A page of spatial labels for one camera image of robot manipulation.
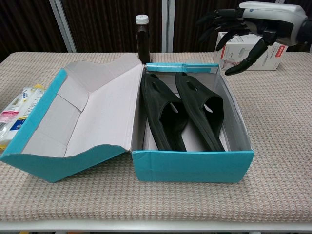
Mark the yellow white wet wipes pack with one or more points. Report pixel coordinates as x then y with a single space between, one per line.
17 114

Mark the white table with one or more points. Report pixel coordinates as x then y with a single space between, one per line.
156 226

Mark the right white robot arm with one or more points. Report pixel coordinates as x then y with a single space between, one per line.
307 31

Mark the brown bottle white cap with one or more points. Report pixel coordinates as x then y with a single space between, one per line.
143 44

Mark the black rubber slipper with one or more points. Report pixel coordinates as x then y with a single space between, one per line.
197 112
156 107

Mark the beige waffle tablecloth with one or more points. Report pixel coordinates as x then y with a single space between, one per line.
156 200

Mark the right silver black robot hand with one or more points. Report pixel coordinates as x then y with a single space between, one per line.
273 19

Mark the white product carton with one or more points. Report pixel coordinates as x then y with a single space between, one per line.
270 58

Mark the teal cardboard shoe box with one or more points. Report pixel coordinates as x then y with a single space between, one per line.
190 165

